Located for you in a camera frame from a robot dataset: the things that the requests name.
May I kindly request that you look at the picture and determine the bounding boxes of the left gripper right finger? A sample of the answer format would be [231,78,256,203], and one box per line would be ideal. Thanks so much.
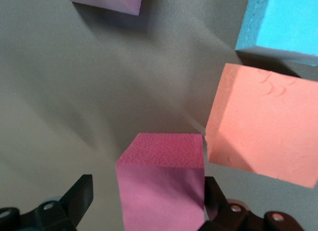
[202,176,251,231]

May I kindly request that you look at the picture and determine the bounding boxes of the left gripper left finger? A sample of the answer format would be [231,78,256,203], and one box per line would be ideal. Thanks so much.
[34,174,94,231]

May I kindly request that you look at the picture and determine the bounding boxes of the red foam cube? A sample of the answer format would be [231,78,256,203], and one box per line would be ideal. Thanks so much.
[116,133,207,231]

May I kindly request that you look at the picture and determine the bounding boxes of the orange foam cube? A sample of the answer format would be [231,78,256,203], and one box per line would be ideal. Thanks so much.
[205,63,318,189]

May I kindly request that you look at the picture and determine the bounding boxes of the brown paper table cover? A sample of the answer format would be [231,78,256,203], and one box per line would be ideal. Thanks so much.
[0,0,318,231]

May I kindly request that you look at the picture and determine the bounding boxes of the blue foam cube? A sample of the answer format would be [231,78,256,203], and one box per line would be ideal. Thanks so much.
[235,0,318,67]

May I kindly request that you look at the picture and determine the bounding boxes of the pink foam cube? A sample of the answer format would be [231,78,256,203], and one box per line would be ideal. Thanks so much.
[53,0,144,17]

